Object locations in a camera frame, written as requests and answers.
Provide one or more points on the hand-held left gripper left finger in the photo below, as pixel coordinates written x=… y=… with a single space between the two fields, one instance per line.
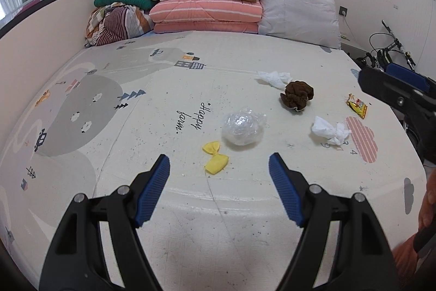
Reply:
x=153 y=190

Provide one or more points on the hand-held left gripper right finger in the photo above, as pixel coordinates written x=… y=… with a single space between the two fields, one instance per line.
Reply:
x=286 y=190

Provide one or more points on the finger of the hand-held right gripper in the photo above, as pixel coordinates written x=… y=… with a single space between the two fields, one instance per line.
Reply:
x=408 y=74
x=385 y=86

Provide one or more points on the yellow snack packet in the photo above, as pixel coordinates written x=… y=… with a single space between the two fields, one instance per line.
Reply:
x=357 y=106

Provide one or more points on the yellow candy wrapper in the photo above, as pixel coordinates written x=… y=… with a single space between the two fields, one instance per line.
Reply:
x=216 y=163

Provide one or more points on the white tissue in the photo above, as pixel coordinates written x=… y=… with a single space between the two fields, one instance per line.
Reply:
x=272 y=78
x=327 y=130

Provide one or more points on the clear plastic wrap ball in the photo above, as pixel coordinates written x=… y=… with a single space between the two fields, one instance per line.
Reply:
x=242 y=129

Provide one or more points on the brown cloth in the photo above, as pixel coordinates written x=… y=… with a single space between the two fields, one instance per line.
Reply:
x=298 y=95

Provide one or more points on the person's right hand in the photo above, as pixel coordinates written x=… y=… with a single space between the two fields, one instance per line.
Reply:
x=428 y=202

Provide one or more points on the white bicycle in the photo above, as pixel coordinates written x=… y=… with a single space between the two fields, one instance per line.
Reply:
x=397 y=45

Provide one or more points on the black bicycle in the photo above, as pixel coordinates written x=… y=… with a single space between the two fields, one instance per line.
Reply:
x=366 y=61

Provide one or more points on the grey nightstand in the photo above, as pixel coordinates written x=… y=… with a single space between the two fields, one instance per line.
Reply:
x=352 y=49

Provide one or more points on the grey large pillow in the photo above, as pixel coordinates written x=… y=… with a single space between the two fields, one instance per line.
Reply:
x=296 y=13

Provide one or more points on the striped bedding bundle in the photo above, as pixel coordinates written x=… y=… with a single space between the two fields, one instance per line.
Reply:
x=119 y=23

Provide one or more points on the pink striped quilt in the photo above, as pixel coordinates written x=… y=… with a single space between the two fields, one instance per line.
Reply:
x=204 y=13

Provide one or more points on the wall socket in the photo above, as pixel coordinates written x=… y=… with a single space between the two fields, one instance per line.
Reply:
x=343 y=11

